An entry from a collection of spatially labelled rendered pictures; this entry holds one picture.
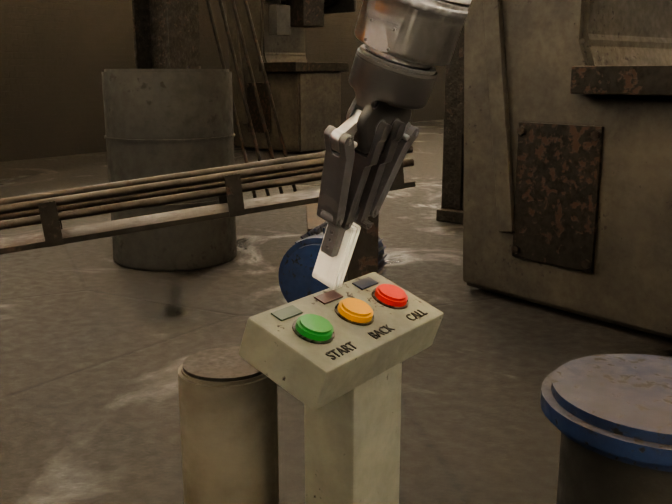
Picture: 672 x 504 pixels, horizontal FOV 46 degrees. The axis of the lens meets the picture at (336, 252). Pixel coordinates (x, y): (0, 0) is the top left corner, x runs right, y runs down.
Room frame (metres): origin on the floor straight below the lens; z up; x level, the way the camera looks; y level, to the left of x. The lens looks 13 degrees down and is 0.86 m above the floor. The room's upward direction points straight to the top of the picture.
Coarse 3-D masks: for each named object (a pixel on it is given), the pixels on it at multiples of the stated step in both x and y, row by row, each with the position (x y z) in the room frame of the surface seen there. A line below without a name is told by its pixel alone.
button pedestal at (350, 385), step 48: (288, 336) 0.76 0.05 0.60; (336, 336) 0.78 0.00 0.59; (384, 336) 0.81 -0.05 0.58; (432, 336) 0.90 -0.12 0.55; (288, 384) 0.74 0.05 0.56; (336, 384) 0.74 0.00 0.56; (384, 384) 0.83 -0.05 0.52; (336, 432) 0.79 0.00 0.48; (384, 432) 0.83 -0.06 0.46; (336, 480) 0.79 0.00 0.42; (384, 480) 0.83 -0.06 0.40
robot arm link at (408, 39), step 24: (384, 0) 0.68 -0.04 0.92; (408, 0) 0.67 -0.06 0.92; (432, 0) 0.67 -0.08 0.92; (360, 24) 0.70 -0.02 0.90; (384, 24) 0.68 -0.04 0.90; (408, 24) 0.67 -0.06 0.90; (432, 24) 0.67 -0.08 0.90; (456, 24) 0.69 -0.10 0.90; (384, 48) 0.68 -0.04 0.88; (408, 48) 0.68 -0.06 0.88; (432, 48) 0.68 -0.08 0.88
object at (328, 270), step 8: (352, 232) 0.74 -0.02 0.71; (344, 240) 0.75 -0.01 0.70; (352, 240) 0.75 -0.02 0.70; (320, 248) 0.77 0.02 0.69; (344, 248) 0.75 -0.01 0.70; (320, 256) 0.77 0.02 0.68; (328, 256) 0.76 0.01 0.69; (336, 256) 0.75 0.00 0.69; (344, 256) 0.75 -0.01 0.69; (320, 264) 0.77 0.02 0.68; (328, 264) 0.76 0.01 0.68; (336, 264) 0.75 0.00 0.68; (344, 264) 0.76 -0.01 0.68; (320, 272) 0.77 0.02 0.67; (328, 272) 0.76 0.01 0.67; (336, 272) 0.75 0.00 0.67; (320, 280) 0.77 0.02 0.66; (328, 280) 0.76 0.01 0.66; (336, 280) 0.76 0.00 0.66; (336, 288) 0.76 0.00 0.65
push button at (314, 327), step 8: (304, 320) 0.78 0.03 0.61; (312, 320) 0.78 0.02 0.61; (320, 320) 0.79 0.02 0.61; (296, 328) 0.77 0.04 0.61; (304, 328) 0.77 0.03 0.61; (312, 328) 0.77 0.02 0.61; (320, 328) 0.77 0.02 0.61; (328, 328) 0.77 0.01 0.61; (304, 336) 0.76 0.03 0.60; (312, 336) 0.76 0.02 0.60; (320, 336) 0.76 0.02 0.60; (328, 336) 0.77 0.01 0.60
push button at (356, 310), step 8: (344, 304) 0.83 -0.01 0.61; (352, 304) 0.84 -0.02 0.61; (360, 304) 0.84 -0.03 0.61; (344, 312) 0.82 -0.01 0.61; (352, 312) 0.82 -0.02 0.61; (360, 312) 0.83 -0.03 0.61; (368, 312) 0.83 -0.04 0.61; (352, 320) 0.82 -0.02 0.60; (360, 320) 0.82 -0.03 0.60; (368, 320) 0.83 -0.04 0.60
